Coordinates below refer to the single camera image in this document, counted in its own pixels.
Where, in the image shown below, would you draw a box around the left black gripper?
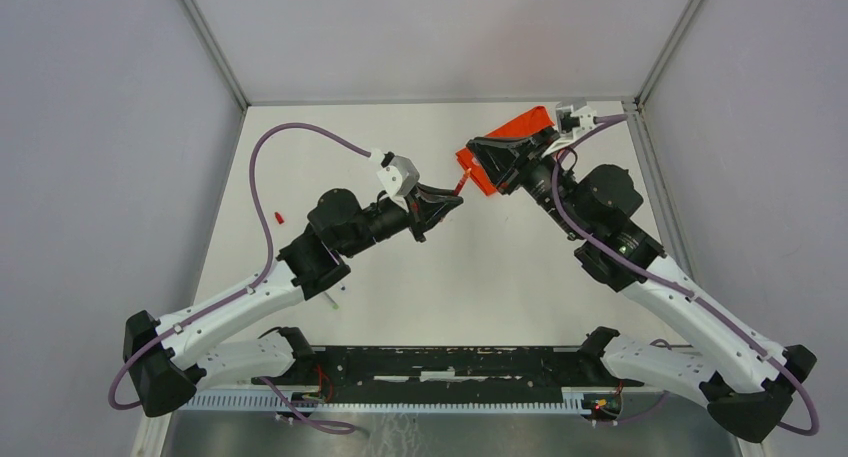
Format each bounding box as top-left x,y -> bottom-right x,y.
341,180 -> 462,258

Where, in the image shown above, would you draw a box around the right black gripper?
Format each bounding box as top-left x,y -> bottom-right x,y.
468,124 -> 591,239

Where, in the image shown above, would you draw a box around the red orange pen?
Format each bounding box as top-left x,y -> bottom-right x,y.
454,168 -> 472,196

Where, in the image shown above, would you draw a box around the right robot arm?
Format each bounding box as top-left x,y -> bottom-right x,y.
467,128 -> 817,443

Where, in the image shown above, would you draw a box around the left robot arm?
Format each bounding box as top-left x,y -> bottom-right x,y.
124,184 -> 464,417

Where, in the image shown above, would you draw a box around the thin green-tip pen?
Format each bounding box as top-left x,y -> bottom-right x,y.
324,294 -> 339,310

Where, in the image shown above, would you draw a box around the folded orange cloth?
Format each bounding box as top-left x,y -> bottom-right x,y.
455,106 -> 555,197

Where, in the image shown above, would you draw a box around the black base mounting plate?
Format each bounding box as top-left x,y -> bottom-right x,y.
271,346 -> 640,404

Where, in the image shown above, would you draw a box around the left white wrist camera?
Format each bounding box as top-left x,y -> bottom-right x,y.
368,148 -> 420,212

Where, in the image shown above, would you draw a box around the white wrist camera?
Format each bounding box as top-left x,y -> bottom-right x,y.
544,99 -> 598,156
368,148 -> 420,212

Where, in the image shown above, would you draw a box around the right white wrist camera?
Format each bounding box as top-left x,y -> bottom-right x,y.
544,99 -> 598,156

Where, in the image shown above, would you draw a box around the white slotted cable duct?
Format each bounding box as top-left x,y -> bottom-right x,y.
180,388 -> 591,416

